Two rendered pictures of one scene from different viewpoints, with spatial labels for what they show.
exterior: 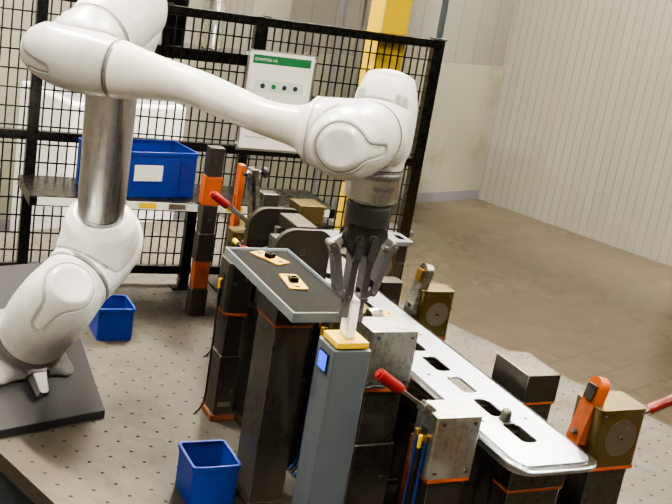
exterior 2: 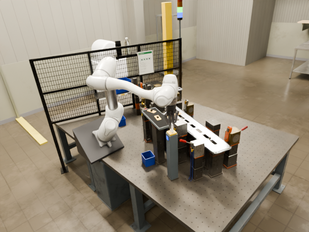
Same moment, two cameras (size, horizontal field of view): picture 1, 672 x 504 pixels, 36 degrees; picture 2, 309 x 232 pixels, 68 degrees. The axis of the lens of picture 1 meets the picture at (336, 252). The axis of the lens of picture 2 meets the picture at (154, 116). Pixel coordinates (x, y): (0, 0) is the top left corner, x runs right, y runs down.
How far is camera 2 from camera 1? 35 cm
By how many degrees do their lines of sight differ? 12
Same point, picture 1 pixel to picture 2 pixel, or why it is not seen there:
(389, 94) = (170, 81)
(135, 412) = (130, 144)
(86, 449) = (122, 156)
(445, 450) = (197, 151)
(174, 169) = not seen: hidden behind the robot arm
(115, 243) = (117, 112)
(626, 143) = (228, 38)
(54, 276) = (106, 124)
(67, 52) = (96, 83)
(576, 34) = (212, 14)
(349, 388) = (174, 142)
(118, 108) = not seen: hidden behind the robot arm
